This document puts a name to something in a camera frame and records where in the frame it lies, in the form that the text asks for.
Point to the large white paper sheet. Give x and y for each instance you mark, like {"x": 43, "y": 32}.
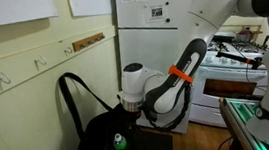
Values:
{"x": 10, "y": 9}

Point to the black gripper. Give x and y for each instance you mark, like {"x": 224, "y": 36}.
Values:
{"x": 134, "y": 115}

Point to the photo fridge magnet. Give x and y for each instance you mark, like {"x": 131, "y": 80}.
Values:
{"x": 156, "y": 12}

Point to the black rod orange band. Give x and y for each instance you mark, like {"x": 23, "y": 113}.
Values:
{"x": 236, "y": 57}

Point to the black floor mat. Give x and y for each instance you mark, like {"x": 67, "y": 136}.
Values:
{"x": 158, "y": 146}

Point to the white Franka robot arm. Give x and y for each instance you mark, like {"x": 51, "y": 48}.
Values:
{"x": 214, "y": 6}

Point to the small white paper sheet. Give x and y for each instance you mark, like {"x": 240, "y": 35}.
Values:
{"x": 90, "y": 1}

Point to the white kitchen stove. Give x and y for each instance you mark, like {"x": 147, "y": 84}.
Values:
{"x": 228, "y": 71}

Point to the green plastic bottle white cap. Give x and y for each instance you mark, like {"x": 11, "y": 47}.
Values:
{"x": 120, "y": 143}

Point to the metal wall hook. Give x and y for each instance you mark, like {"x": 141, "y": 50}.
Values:
{"x": 68, "y": 51}
{"x": 3, "y": 79}
{"x": 41, "y": 60}

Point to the wooden key hook rack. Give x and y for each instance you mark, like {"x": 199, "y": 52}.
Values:
{"x": 88, "y": 42}

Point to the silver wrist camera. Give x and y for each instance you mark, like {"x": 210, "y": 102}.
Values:
{"x": 120, "y": 97}

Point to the black tote bag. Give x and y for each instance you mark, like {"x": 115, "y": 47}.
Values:
{"x": 94, "y": 136}

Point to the white refrigerator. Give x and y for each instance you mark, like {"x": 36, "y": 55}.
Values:
{"x": 148, "y": 46}

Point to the aluminium robot base cart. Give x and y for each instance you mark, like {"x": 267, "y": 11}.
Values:
{"x": 238, "y": 121}

